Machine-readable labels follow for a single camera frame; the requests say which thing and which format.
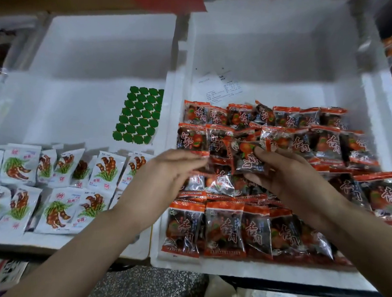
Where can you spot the person's right hand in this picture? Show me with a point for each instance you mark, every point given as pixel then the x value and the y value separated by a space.
pixel 298 183

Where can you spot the person's left hand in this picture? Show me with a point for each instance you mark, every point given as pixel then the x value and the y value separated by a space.
pixel 157 184

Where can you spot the dark red snack packet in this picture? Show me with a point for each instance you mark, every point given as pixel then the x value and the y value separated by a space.
pixel 247 155

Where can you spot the pile of dark red packets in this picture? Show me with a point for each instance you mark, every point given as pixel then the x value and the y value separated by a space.
pixel 212 232

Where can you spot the pile of white printed packets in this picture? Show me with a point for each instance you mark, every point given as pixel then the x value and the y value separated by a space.
pixel 51 199

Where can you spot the person's left forearm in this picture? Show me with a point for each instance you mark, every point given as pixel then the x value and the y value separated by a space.
pixel 68 264

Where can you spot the person's beige trousers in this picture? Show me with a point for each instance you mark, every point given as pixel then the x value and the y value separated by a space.
pixel 219 293

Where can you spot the green leaf-pattern sheet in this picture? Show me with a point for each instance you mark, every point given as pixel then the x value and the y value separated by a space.
pixel 139 115

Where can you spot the small white paper slip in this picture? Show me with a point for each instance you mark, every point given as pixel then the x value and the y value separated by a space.
pixel 217 86

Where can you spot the white red printed carton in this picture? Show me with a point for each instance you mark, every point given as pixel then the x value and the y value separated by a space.
pixel 2 273

